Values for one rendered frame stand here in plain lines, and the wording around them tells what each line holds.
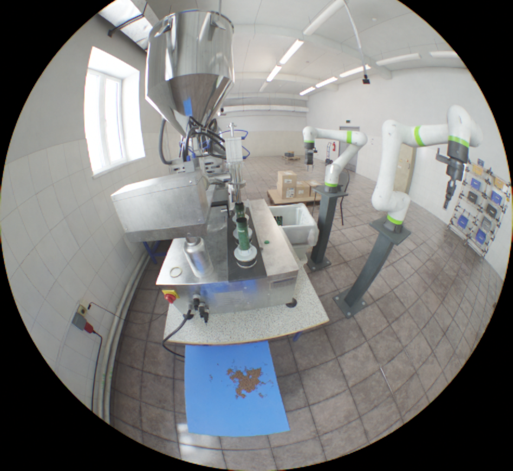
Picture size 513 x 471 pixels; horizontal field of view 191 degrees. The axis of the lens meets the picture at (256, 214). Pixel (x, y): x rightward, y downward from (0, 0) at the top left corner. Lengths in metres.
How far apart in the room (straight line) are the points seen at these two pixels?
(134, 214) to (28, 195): 1.23
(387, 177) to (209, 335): 1.13
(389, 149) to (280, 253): 0.75
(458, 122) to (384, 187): 0.55
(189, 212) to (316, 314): 0.64
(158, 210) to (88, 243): 1.42
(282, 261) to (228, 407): 0.71
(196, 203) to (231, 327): 0.53
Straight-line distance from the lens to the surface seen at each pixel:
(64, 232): 1.62
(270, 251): 0.56
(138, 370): 1.80
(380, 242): 1.19
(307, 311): 0.74
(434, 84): 6.20
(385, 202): 0.96
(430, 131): 0.91
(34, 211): 1.53
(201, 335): 0.73
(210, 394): 0.85
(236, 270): 0.49
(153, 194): 0.39
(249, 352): 0.82
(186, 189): 0.36
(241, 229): 0.42
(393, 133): 0.91
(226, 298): 0.57
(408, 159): 5.63
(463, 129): 0.68
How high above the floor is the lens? 1.41
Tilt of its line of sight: 29 degrees down
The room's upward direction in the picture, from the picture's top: 3 degrees counter-clockwise
